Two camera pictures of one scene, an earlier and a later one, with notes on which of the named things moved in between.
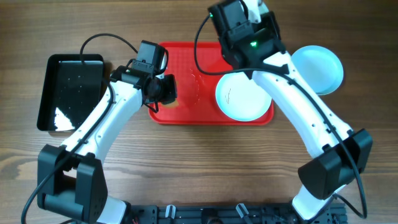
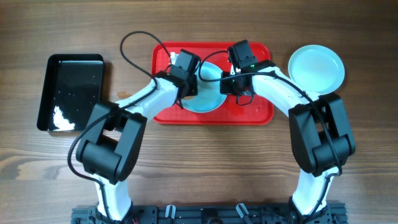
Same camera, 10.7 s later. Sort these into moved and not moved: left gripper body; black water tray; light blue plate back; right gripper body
Moved: right gripper body; left gripper body
Not moved: black water tray; light blue plate back
